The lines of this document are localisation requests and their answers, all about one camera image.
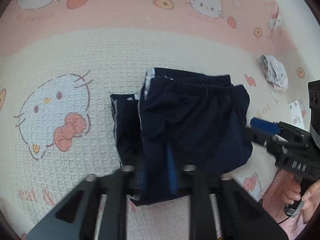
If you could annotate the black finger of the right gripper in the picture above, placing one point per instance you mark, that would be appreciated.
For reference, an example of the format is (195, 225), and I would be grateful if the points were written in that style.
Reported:
(275, 127)
(262, 136)

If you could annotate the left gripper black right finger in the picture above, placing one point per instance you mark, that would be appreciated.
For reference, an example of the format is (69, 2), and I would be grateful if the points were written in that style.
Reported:
(221, 209)

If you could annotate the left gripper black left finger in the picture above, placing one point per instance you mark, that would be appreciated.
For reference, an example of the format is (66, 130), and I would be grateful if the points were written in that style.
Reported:
(95, 209)

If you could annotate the navy blue shorts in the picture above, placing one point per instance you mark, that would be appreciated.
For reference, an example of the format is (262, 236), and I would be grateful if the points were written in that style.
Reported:
(180, 118)

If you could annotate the person's right hand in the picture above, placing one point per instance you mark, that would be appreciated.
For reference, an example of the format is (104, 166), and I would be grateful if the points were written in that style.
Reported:
(310, 197)

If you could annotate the small white paper tag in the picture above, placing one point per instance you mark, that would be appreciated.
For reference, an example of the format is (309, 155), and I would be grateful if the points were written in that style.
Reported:
(296, 114)

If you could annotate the pink fluffy rug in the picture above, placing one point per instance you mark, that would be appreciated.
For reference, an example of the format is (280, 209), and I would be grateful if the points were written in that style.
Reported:
(274, 204)

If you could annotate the small folded white patterned garment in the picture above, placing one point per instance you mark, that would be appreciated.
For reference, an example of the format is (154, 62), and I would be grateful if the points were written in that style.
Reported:
(274, 72)

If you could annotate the Hello Kitty pink blanket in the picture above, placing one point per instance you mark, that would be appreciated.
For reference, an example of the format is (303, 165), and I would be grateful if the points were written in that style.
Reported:
(61, 60)

